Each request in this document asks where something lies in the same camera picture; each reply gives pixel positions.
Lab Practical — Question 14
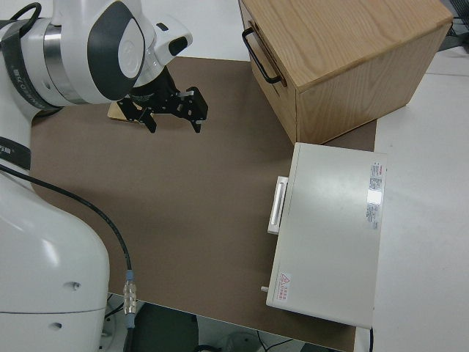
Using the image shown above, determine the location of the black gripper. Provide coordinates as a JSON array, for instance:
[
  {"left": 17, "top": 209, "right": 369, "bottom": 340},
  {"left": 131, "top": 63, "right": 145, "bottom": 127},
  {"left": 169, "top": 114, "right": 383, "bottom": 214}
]
[{"left": 117, "top": 72, "right": 210, "bottom": 136}]

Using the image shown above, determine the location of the wooden mug rack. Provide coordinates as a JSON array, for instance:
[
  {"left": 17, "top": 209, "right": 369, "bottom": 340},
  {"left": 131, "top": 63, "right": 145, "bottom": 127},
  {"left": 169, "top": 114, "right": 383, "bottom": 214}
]
[{"left": 106, "top": 102, "right": 146, "bottom": 128}]

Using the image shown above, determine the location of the brown table mat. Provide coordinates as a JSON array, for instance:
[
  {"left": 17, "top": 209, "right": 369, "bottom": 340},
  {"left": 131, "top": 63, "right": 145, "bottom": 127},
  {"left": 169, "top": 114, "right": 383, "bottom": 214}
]
[{"left": 29, "top": 56, "right": 378, "bottom": 352}]

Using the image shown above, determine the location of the white toaster oven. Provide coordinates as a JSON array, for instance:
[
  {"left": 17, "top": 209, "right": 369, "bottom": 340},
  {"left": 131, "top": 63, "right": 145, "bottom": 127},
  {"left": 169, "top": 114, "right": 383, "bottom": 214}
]
[{"left": 260, "top": 142, "right": 388, "bottom": 329}]

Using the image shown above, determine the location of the light wooden cabinet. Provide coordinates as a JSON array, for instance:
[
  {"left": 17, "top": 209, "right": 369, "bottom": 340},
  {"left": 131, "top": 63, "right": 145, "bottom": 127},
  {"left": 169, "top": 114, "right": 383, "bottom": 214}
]
[{"left": 237, "top": 0, "right": 454, "bottom": 146}]

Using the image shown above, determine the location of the black cabinet handle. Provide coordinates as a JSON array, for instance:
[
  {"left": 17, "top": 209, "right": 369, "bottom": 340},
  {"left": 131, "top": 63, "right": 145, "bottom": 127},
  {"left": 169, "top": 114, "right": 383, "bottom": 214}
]
[{"left": 241, "top": 28, "right": 283, "bottom": 84}]

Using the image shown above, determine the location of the white oven door handle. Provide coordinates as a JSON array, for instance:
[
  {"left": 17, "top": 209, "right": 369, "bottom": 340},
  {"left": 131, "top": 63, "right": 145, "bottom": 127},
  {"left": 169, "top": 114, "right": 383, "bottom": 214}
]
[{"left": 267, "top": 176, "right": 290, "bottom": 235}]

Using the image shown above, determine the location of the black cable with metal connector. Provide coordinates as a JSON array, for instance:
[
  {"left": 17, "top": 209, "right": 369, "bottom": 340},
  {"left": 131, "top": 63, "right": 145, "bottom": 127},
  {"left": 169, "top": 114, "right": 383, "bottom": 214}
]
[{"left": 0, "top": 163, "right": 140, "bottom": 352}]

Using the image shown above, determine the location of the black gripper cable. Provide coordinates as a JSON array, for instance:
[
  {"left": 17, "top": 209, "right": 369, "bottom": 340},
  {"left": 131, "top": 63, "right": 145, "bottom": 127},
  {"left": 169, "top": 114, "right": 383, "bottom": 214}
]
[{"left": 0, "top": 1, "right": 42, "bottom": 42}]

